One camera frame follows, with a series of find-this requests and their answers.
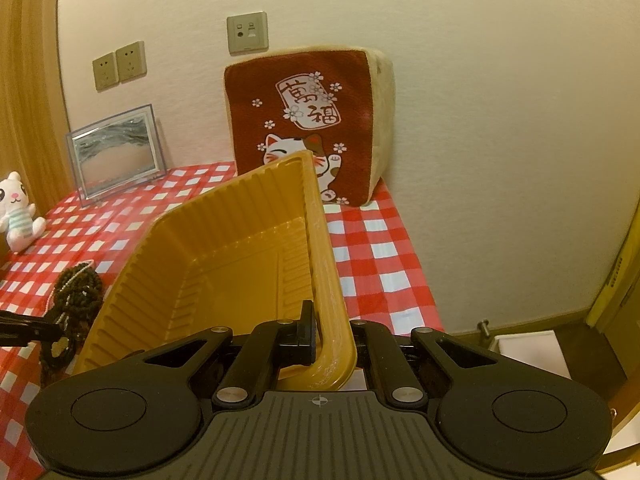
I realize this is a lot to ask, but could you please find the dark bead bracelet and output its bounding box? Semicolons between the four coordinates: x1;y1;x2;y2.
51;266;104;328

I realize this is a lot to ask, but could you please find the beige wall socket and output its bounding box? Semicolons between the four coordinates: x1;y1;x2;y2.
116;41;147;83
92;53;120;92

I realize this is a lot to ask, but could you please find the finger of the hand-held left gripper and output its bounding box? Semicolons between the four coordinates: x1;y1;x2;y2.
0;310;68;347

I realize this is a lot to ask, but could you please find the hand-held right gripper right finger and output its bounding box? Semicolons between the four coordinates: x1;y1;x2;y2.
350;317;506;404

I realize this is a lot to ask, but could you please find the yellow ribbed plastic tray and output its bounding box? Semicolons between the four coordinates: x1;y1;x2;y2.
74;150;358;393

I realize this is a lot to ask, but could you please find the wooden side panel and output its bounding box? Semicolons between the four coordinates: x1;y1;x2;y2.
0;0;71;213

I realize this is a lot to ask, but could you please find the clear sand art frame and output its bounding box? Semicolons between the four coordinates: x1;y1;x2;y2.
66;104;167;206

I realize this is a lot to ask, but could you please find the white cat plush toy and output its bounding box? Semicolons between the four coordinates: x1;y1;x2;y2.
0;171;48;253

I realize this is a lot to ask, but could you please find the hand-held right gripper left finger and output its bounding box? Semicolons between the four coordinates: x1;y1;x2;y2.
117;301;321;408

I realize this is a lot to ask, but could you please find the dark bead necklace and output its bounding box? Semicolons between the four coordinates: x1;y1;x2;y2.
39;332;78;387

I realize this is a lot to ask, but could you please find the red white checkered tablecloth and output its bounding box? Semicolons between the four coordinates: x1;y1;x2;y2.
0;160;446;480

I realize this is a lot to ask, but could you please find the white drawer box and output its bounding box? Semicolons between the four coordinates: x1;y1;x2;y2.
492;330;573;382

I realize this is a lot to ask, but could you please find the red lucky cat box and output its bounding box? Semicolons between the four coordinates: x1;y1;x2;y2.
223;46;394;207

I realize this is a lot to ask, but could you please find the white pearl necklace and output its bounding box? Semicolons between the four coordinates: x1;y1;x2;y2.
45;259;98;313

